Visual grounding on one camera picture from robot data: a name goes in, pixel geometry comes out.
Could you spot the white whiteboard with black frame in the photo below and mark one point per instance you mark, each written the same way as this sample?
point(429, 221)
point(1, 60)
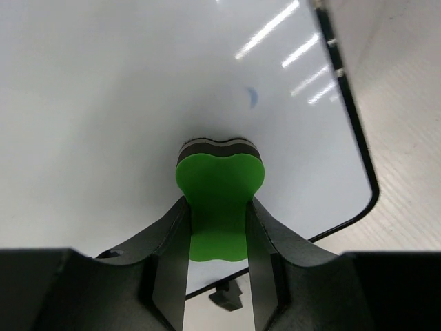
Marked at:
point(98, 97)

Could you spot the black whiteboard clip foot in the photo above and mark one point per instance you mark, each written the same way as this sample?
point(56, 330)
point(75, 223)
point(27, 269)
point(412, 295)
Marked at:
point(227, 296)

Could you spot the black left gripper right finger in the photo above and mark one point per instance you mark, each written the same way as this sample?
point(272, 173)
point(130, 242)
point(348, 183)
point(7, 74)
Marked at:
point(297, 285)

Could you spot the green bone-shaped whiteboard eraser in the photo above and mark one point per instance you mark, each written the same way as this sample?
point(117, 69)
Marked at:
point(218, 180)

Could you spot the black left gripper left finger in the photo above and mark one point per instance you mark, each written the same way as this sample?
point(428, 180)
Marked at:
point(139, 284)

